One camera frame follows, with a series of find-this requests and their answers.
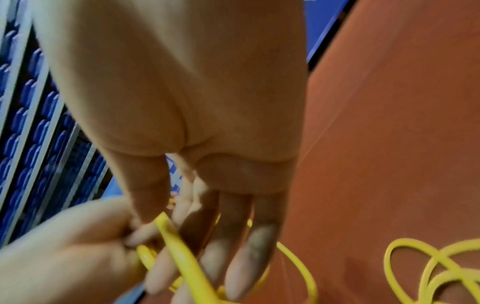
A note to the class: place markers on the person's left hand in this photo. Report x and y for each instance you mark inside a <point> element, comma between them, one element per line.
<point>67,255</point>

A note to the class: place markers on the person's right hand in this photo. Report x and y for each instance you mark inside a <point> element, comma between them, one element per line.
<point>180,77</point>

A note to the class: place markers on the rows of blue seats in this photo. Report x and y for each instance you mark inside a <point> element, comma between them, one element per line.
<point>34,136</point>

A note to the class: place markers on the blue banner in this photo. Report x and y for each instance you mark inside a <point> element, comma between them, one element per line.
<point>322,24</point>

